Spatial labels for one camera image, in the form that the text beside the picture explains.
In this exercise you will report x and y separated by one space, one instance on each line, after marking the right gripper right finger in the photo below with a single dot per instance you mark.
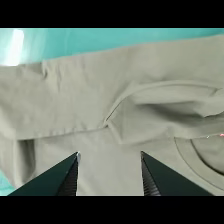
166 181

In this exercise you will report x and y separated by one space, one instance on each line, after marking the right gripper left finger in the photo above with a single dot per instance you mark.
56 180

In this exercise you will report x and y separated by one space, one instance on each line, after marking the grey T-shirt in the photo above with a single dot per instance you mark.
100 100

